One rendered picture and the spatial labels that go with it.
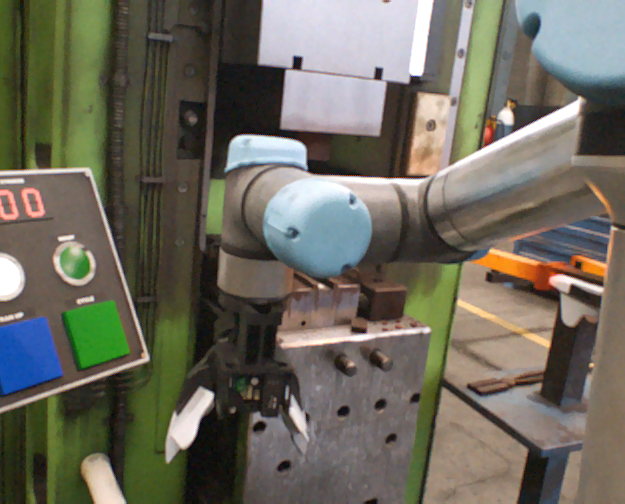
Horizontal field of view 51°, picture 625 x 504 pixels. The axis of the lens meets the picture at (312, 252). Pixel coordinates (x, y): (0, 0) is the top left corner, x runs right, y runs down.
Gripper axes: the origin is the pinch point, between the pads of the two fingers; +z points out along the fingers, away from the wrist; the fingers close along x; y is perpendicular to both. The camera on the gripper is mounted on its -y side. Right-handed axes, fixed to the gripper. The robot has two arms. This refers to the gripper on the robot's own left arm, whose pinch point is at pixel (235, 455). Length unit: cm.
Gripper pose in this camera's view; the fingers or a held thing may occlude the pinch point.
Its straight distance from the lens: 76.3
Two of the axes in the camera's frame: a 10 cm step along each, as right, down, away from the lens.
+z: -1.1, 9.6, 2.4
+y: 2.7, 2.6, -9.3
